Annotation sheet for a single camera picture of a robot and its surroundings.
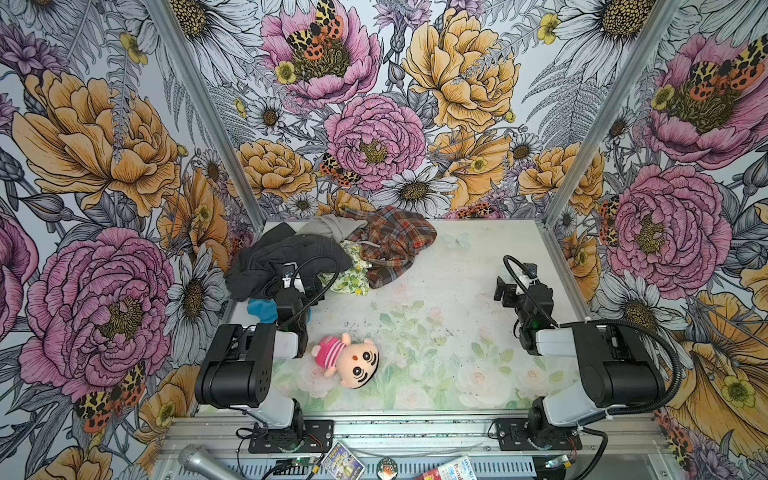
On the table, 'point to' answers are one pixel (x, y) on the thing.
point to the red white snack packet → (459, 469)
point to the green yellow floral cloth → (354, 281)
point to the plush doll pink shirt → (355, 364)
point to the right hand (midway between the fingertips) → (513, 285)
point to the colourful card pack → (341, 464)
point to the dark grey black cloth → (257, 272)
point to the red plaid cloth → (389, 241)
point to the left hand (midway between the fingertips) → (302, 283)
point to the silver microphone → (199, 460)
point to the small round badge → (387, 469)
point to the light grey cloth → (337, 227)
